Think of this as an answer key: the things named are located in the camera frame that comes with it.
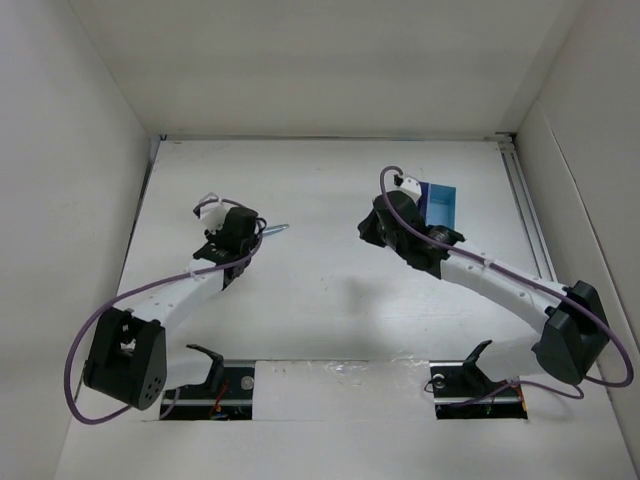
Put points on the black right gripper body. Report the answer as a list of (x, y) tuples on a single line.
[(374, 232)]

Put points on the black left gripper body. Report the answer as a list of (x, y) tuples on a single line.
[(214, 236)]

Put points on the blue utility knife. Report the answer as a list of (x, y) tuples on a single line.
[(275, 229)]

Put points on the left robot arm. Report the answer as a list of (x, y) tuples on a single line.
[(129, 359)]

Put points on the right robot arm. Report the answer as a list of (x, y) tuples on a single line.
[(567, 324)]

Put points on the dark blue container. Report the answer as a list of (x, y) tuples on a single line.
[(424, 201)]

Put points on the light blue container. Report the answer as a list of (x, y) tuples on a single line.
[(442, 207)]

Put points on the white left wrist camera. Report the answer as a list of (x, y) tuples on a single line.
[(211, 212)]

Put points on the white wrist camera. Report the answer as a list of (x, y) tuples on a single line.
[(410, 187), (211, 212)]

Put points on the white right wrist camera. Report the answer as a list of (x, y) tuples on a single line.
[(410, 187)]

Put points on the aluminium side rail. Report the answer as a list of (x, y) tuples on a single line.
[(524, 202)]

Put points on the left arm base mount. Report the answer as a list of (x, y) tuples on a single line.
[(202, 385)]

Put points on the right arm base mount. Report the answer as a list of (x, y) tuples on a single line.
[(462, 391)]

